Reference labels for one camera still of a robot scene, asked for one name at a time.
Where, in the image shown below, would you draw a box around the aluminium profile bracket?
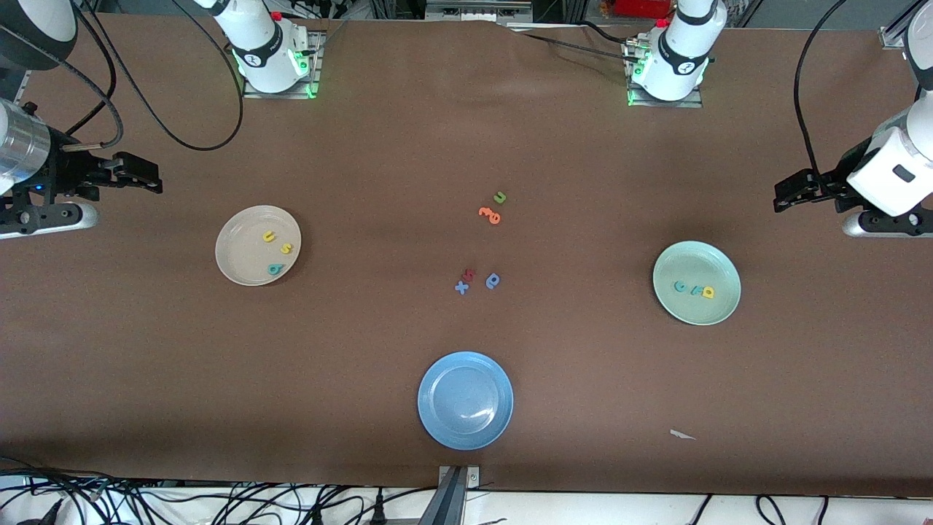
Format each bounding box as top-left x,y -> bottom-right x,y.
419,465 -> 482,525

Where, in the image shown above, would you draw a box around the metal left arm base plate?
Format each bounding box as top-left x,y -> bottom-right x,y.
627,40 -> 704,109

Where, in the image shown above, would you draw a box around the black cable across table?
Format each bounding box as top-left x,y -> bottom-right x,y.
503,20 -> 646,63

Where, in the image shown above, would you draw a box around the pale green plate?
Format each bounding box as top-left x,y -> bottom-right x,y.
652,241 -> 742,326

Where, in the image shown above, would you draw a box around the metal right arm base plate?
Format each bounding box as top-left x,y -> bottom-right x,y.
242,29 -> 322,100

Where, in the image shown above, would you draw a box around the blue plate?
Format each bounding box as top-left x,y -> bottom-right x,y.
417,351 -> 515,451

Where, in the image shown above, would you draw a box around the grey metal rail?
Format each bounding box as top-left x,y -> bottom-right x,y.
425,0 -> 534,23

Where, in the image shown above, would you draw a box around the beige brown plate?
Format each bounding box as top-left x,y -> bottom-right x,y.
215,205 -> 302,287

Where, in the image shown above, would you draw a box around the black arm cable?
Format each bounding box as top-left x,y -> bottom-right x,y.
44,0 -> 245,152
793,0 -> 850,183

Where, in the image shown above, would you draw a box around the red box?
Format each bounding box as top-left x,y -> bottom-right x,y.
614,0 -> 675,19

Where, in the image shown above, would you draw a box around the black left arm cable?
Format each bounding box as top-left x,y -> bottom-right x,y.
793,0 -> 850,183

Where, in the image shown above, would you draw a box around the brown table cover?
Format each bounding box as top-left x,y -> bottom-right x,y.
0,13 -> 933,498

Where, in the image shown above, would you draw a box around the tangled black cables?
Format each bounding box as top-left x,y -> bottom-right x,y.
0,456 -> 438,525

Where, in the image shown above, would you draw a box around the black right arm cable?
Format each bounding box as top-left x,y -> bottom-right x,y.
44,0 -> 245,152

